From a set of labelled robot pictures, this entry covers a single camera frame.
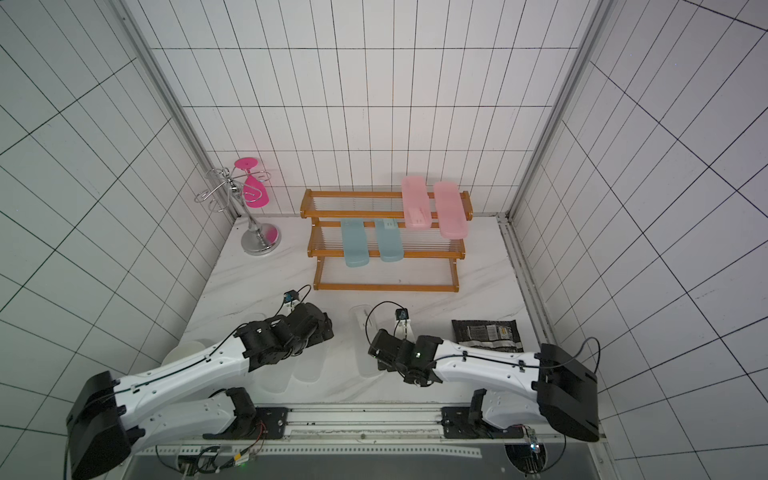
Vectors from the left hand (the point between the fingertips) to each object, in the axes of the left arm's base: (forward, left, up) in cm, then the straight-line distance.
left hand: (313, 333), depth 81 cm
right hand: (-5, -21, -4) cm, 22 cm away
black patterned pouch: (+2, -54, -5) cm, 54 cm away
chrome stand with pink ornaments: (+39, +28, -7) cm, 49 cm away
